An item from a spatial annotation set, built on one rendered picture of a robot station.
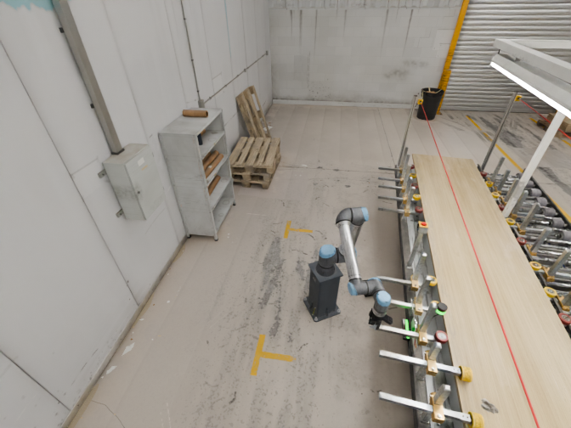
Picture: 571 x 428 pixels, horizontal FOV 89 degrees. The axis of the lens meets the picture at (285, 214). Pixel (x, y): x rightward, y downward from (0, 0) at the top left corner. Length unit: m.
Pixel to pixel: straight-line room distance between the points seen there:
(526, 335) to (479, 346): 0.36
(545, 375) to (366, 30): 8.26
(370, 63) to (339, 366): 7.96
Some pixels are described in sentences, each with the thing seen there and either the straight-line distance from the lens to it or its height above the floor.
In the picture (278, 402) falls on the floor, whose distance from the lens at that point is 2.94.
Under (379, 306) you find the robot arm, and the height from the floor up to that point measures 1.14.
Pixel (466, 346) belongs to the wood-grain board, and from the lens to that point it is 2.42.
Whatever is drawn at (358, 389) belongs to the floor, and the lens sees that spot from 3.04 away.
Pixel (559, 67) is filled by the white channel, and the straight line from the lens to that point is 2.13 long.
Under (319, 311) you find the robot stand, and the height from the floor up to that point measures 0.11.
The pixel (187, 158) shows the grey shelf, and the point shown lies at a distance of 3.59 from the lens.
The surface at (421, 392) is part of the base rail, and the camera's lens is 2.37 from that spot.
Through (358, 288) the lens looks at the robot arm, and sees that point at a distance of 2.08.
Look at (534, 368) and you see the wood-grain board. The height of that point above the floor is 0.90.
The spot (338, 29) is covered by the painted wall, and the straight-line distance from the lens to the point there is 9.24.
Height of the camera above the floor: 2.77
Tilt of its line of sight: 37 degrees down
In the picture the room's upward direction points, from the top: 1 degrees counter-clockwise
